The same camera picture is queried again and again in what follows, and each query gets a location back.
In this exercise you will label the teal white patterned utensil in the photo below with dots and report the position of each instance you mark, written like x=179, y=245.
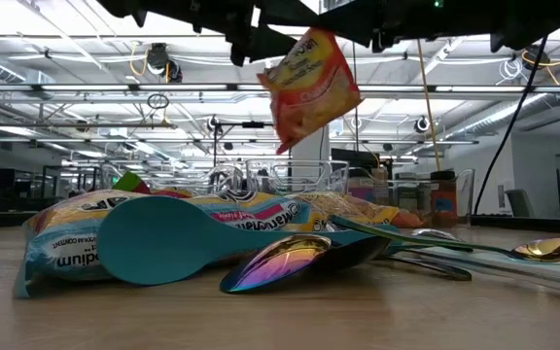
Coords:
x=528, y=274

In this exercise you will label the silver ventilation duct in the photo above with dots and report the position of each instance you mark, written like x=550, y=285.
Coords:
x=503, y=116

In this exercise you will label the orange chicken ramen pack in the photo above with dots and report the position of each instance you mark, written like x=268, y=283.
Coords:
x=309, y=92

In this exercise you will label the rainbow iridescent metal spoon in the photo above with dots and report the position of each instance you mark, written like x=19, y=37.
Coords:
x=275, y=262

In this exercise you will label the black gantry stand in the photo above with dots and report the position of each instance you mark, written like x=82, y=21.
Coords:
x=253, y=125

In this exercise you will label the grey office chair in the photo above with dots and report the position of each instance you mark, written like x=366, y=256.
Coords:
x=515, y=201

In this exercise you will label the black metal spoon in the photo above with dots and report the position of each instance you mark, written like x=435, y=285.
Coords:
x=353, y=253

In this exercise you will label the black-lid orange spice bottle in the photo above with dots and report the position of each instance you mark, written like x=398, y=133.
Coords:
x=443, y=199

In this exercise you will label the green-edged chili shrimp ramen pack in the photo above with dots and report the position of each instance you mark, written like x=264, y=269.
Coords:
x=131, y=182

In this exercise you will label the long ceiling light bar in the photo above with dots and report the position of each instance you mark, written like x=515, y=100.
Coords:
x=115, y=88

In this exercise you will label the white pillar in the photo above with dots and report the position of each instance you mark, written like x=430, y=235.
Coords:
x=316, y=146

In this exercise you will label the silver metal spoon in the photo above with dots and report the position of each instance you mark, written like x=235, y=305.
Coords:
x=435, y=268

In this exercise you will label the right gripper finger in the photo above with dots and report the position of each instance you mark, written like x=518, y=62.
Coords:
x=353, y=26

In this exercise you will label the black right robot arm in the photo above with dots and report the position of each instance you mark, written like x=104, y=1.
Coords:
x=479, y=19

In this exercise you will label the yellow ramen noodle pack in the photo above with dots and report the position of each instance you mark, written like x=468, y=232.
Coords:
x=353, y=206

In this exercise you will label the long clear plastic bin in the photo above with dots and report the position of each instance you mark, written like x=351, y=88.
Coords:
x=299, y=175

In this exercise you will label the orange snack packet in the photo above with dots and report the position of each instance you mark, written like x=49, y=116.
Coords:
x=406, y=220

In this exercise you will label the gold iridescent metal spoon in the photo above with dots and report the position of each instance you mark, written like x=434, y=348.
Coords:
x=547, y=248

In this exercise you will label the dark-lid purple-label jar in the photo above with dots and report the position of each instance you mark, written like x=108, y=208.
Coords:
x=360, y=189

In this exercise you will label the blue less-sodium ramen pack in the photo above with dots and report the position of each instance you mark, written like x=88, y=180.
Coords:
x=61, y=248

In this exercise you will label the green spice jar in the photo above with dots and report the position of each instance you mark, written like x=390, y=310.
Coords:
x=407, y=199

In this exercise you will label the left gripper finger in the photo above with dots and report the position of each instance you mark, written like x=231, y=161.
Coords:
x=270, y=44
x=285, y=14

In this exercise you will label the white-lid clear spice bottle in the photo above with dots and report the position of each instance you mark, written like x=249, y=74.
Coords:
x=424, y=199

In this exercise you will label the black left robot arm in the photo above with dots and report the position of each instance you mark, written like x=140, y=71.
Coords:
x=173, y=10

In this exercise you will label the tan-lid furikake seasoning jar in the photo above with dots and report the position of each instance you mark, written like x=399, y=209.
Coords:
x=381, y=187

